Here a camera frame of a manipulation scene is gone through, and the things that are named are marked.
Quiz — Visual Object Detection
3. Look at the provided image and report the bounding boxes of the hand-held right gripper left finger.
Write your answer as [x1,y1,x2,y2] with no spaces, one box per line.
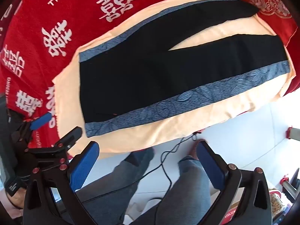
[22,141,100,225]

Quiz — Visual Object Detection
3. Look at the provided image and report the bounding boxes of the red printed blanket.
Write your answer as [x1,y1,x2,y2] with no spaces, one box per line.
[0,0,300,160]

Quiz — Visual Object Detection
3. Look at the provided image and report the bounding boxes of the black cable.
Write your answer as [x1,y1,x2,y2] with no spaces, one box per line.
[80,131,203,225]

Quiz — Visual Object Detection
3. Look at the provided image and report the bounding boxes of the metal pole with red cap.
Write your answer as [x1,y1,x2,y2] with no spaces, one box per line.
[286,127,300,142]
[280,175,300,200]

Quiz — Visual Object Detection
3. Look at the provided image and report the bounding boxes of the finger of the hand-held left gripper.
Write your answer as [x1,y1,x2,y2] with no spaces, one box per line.
[13,112,53,146]
[23,127,83,170]

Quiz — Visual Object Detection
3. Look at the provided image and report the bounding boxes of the person's left leg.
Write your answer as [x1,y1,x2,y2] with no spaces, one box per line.
[75,148,155,225]

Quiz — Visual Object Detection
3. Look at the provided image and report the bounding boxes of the person's leg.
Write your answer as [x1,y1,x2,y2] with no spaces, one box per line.
[153,139,222,225]
[75,148,155,225]

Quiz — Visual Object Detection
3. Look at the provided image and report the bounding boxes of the red patterned pillow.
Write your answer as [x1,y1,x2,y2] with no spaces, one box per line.
[228,0,299,47]

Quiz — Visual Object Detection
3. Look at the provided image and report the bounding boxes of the peach cloth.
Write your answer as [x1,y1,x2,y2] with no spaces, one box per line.
[52,0,296,158]

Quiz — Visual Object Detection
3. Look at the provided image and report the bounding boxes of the person's right leg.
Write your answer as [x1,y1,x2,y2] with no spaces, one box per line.
[153,139,222,225]

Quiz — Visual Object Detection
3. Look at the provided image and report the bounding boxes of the black pants with blue stripes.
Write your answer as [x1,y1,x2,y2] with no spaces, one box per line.
[78,0,290,138]

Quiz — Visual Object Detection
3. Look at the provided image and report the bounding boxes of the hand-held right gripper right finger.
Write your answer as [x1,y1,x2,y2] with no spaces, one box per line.
[196,140,273,225]

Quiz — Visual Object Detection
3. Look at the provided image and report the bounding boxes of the clear snack jar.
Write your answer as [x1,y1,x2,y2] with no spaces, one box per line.
[268,189,285,218]

